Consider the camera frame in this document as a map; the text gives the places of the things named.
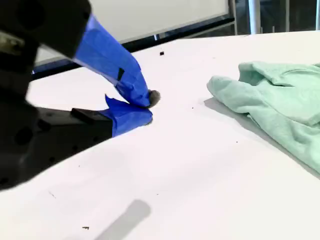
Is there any pale green T-shirt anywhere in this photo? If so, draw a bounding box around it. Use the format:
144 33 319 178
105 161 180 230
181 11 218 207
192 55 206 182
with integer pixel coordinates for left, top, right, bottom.
206 60 320 175

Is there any grey metal post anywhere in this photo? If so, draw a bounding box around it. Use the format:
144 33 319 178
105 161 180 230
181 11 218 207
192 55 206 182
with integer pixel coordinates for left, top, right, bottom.
247 0 262 35

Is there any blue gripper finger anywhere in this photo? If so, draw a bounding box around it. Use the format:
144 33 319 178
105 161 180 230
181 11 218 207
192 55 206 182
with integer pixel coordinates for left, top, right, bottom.
14 94 154 187
39 0 161 109

